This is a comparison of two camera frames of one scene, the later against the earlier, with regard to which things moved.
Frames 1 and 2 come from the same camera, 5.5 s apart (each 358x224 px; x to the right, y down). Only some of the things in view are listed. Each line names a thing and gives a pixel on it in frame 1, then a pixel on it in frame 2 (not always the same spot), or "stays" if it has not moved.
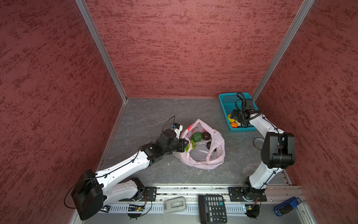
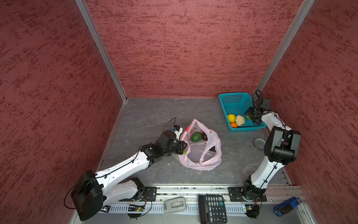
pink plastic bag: (207, 148) stays
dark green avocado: (196, 136) stays
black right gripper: (234, 115) → (248, 112)
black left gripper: (182, 144) stays
